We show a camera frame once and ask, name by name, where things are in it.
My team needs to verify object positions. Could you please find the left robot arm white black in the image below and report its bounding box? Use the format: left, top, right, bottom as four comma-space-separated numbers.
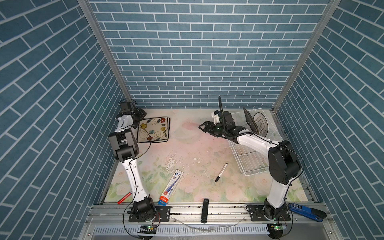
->
108, 98, 157, 222

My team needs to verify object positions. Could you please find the blue black crimping tool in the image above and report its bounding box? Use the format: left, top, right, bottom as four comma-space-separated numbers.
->
288, 203, 327, 223

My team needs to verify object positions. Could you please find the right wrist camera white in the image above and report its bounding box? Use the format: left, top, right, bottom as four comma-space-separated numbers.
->
212, 110, 221, 124

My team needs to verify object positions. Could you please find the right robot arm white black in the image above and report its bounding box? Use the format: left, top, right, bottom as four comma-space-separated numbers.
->
199, 97, 304, 221

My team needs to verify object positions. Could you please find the green circuit board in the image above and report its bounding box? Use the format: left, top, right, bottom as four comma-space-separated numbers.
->
267, 224, 286, 235
138, 226, 158, 235

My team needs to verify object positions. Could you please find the white slotted cable duct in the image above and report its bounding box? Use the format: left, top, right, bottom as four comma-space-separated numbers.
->
94, 224, 269, 237

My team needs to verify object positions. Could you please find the red marker pen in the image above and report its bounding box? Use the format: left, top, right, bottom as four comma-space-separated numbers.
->
117, 192, 132, 205

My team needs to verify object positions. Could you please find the aluminium rail frame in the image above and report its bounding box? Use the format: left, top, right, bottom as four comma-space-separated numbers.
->
79, 202, 342, 240

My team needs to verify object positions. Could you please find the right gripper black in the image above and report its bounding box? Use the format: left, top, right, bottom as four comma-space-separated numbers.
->
198, 120, 228, 137

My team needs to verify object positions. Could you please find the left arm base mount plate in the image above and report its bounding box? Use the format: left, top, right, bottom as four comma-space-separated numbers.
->
129, 206, 171, 223

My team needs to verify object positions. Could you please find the square plate dark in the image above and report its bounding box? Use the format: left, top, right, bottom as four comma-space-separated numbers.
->
243, 107, 260, 135
137, 117, 168, 143

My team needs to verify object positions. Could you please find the round clear glass plate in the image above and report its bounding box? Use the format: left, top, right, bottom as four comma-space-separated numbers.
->
254, 112, 269, 138

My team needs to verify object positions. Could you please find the black remote control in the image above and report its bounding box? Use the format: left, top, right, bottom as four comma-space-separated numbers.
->
201, 199, 209, 224

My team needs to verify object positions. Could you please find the left green circuit board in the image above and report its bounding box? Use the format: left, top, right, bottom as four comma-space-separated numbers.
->
138, 226, 158, 235

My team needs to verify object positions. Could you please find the white wire dish rack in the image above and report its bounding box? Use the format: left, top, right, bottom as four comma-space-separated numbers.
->
228, 109, 284, 176

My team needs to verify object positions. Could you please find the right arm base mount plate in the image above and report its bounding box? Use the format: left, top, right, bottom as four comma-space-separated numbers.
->
246, 205, 291, 222

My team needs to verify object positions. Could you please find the black white marker pen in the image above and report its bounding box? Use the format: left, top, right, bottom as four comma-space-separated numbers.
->
215, 163, 228, 183

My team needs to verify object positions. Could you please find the right green circuit board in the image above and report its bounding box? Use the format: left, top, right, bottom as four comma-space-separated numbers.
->
267, 224, 286, 235

